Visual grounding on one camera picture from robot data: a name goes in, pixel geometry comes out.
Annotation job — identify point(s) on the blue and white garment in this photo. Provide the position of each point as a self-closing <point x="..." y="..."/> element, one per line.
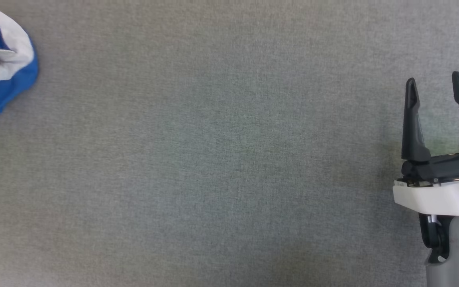
<point x="12" y="85"/>

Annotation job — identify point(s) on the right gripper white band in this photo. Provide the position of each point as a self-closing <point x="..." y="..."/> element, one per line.
<point x="440" y="197"/>

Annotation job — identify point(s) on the grey fabric sofa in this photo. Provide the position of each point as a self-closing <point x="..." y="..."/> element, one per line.
<point x="213" y="159"/>

